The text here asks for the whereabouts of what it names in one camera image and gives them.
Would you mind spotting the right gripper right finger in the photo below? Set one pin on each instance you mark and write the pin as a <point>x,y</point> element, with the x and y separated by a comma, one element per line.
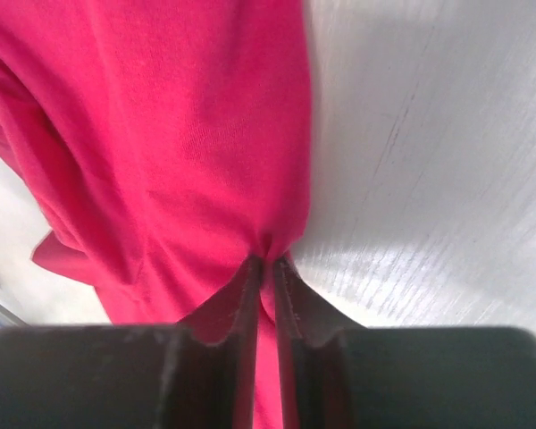
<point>336,373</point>

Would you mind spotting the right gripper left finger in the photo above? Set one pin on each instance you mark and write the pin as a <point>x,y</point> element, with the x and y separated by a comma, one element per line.
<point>197,373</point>

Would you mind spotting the pink t shirt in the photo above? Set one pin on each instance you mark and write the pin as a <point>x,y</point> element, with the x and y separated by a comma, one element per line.
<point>164,141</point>

